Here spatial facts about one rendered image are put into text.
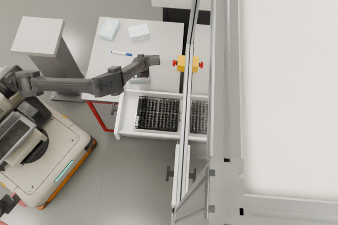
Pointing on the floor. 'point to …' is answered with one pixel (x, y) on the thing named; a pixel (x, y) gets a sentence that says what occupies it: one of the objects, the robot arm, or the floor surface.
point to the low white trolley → (98, 56)
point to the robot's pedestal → (48, 51)
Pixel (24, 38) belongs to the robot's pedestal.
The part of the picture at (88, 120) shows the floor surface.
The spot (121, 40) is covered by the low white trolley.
